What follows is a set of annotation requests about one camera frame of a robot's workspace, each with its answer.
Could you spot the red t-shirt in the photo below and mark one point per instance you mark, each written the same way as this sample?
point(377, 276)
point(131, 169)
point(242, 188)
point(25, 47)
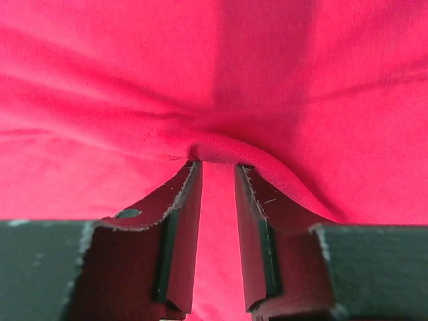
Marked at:
point(103, 101)

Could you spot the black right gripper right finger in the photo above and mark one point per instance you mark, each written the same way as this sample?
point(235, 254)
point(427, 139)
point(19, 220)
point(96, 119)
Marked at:
point(297, 265)

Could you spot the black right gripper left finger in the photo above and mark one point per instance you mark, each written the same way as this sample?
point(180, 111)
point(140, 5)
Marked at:
point(136, 265)

